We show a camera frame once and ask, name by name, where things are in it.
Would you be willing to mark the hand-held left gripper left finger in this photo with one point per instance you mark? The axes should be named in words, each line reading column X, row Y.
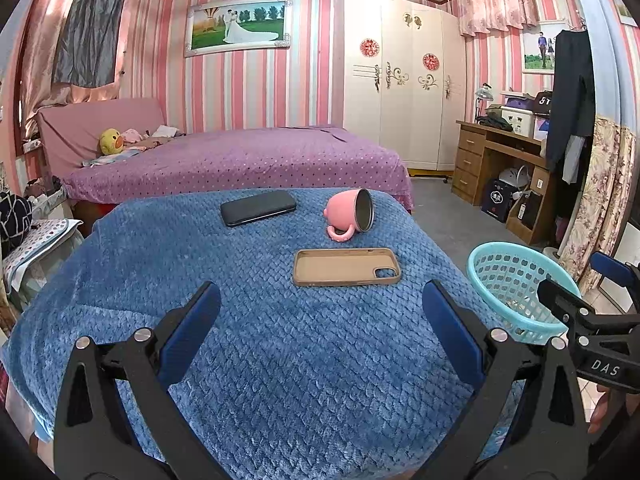
column 192, row 330

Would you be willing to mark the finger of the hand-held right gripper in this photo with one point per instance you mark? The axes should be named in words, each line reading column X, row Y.
column 607, row 267
column 560, row 300

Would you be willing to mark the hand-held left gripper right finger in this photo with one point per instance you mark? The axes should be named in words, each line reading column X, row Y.
column 450, row 330

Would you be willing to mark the light blue plastic basket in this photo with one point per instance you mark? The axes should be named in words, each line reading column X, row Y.
column 505, row 280

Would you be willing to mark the person's right hand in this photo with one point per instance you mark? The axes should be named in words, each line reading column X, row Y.
column 605, row 410

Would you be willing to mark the blue fleece blanket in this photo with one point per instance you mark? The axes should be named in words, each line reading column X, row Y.
column 300, row 360

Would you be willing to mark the black paper bag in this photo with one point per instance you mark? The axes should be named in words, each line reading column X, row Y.
column 499, row 201

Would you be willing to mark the brown phone case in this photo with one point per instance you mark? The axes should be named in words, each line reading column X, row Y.
column 345, row 267

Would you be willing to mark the white fan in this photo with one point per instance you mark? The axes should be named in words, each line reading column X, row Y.
column 515, row 177

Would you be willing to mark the pink mug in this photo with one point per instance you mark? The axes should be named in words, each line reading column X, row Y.
column 345, row 210

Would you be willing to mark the wooden desk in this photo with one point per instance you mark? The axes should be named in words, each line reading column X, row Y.
column 470, row 160

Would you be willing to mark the dotted white bag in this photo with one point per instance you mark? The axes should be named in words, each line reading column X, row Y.
column 40, row 255

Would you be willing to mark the white storage box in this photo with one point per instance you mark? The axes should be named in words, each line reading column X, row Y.
column 517, row 122

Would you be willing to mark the dark hanging garment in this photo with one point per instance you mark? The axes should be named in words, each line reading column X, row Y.
column 570, row 100

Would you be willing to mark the black cap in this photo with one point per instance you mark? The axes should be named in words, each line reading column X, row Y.
column 544, row 102

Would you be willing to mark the bed with purple cover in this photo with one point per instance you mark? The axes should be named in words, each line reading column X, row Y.
column 250, row 160

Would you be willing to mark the pink plush toy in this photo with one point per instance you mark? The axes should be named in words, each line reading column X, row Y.
column 132, row 135

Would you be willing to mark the yellow duck plush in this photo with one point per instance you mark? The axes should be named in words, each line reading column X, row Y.
column 110, row 142

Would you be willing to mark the black white patterned cushion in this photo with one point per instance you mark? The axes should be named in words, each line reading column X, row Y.
column 15, row 222

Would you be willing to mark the desk lamp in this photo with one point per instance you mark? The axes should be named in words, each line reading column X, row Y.
column 484, row 97

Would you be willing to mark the white wardrobe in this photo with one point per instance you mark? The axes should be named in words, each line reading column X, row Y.
column 400, row 100

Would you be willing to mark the pink floral valance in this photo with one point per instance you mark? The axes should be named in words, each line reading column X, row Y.
column 497, row 2

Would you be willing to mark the framed wedding picture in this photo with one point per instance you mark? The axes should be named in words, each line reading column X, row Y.
column 237, row 27

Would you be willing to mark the pink satin curtain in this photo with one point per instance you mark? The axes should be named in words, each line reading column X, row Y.
column 35, row 60

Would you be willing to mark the grey hanging cloth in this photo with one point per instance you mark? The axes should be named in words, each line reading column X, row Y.
column 90, row 25

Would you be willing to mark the small wall photo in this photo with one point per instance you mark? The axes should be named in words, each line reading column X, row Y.
column 539, row 50

